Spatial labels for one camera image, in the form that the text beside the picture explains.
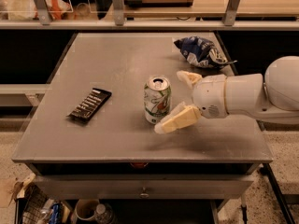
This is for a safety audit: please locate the white green 7up can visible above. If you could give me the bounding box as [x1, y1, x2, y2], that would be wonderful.
[144, 75, 171, 124]

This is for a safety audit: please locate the round metal drawer knob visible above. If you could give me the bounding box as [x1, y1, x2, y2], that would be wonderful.
[139, 188, 149, 199]

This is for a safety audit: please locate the grey metal rail post middle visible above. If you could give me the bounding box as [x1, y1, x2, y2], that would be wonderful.
[112, 0, 124, 26]

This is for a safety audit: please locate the grey metal rail post left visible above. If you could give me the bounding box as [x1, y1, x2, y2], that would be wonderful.
[34, 0, 52, 25]

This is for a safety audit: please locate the white paper cup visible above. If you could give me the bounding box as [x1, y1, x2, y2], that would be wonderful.
[72, 199, 99, 224]

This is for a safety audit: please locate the grey table drawer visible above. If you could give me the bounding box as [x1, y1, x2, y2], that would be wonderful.
[34, 175, 253, 200]

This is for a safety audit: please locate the grey metal rail post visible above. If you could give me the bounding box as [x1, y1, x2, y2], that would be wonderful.
[222, 0, 241, 26]
[112, 0, 124, 26]
[34, 0, 52, 25]

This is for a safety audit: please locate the clear plastic bottle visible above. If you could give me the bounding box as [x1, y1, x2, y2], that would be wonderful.
[94, 203, 115, 224]

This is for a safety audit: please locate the blue crumpled chip bag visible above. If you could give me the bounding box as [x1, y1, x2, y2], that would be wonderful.
[174, 36, 234, 69]

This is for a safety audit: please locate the white orange plastic bag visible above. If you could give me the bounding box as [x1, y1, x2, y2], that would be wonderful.
[7, 0, 72, 21]

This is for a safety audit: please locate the grey metal rail post right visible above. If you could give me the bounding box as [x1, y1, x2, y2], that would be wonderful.
[222, 0, 241, 26]

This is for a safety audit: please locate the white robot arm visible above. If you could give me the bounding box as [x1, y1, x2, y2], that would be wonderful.
[154, 56, 299, 134]

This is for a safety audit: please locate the wire mesh basket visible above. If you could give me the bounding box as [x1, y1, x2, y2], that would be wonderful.
[21, 186, 48, 224]

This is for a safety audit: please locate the blue packet under table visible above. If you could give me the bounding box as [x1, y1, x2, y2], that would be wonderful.
[49, 203, 63, 224]

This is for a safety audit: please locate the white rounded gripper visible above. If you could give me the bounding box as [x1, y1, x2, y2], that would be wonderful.
[154, 71, 228, 134]

